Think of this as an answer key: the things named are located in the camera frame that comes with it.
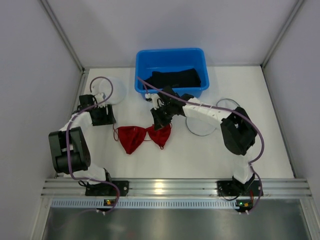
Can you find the aluminium mounting rail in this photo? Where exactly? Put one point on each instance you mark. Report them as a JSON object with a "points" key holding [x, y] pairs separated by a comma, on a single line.
{"points": [[273, 188]]}

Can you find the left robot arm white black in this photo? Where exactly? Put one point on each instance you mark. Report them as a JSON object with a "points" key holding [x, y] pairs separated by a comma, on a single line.
{"points": [[71, 155]]}

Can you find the slotted cable duct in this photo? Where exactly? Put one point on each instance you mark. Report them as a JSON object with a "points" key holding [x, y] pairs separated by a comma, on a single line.
{"points": [[149, 203]]}

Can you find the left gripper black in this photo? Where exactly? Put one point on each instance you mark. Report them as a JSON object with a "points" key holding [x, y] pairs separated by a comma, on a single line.
{"points": [[104, 116]]}

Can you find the blue plastic bin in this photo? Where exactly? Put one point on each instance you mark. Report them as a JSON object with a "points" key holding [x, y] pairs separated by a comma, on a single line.
{"points": [[183, 69]]}

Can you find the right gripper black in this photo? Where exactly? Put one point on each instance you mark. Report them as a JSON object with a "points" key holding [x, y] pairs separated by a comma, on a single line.
{"points": [[159, 118]]}

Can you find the black garment in bin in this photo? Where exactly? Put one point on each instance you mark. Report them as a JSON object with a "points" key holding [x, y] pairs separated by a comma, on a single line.
{"points": [[181, 79]]}

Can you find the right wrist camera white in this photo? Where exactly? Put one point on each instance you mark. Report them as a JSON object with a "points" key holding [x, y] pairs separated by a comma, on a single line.
{"points": [[154, 99]]}

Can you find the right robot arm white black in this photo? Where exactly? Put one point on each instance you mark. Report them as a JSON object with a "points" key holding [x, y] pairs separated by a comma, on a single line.
{"points": [[237, 130]]}

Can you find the red bra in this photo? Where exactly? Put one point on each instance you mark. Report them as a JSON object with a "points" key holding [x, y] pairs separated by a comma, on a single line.
{"points": [[131, 137]]}

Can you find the white mesh laundry bag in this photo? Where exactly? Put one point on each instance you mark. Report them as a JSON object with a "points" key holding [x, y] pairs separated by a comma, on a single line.
{"points": [[119, 90], [201, 128]]}

